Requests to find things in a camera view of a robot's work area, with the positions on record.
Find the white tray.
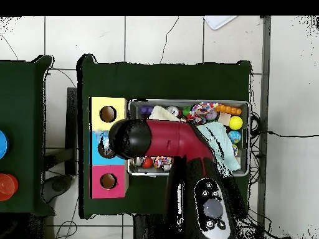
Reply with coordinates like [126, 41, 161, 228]
[203, 16, 237, 30]

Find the silver wire mesh bin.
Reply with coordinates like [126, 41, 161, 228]
[127, 98, 250, 178]

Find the cream waffle cloth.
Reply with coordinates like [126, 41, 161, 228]
[148, 105, 180, 122]

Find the blue globe ball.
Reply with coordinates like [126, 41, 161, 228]
[227, 130, 242, 144]

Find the dark green side table cloth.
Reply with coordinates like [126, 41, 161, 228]
[0, 55, 55, 216]

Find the crumpled colourful spotted cloth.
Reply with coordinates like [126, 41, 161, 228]
[153, 156, 173, 170]

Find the mint green waffle cloth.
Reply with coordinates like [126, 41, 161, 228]
[198, 121, 241, 172]

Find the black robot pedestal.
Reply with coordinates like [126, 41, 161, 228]
[133, 214, 175, 239]

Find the black metal stand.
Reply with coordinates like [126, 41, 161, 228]
[43, 87, 78, 175]

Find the large colourful spotted cloth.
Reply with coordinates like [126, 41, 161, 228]
[186, 101, 220, 125]

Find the thin black floor cable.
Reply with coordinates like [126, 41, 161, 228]
[267, 130, 319, 138]

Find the wooden box with three holes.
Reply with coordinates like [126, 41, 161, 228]
[88, 96, 130, 199]

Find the yellow tennis ball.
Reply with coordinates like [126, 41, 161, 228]
[228, 116, 244, 131]

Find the orange plastic toy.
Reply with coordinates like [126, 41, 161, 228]
[214, 103, 242, 116]

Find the blue round lid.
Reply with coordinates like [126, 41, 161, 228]
[0, 130, 10, 160]

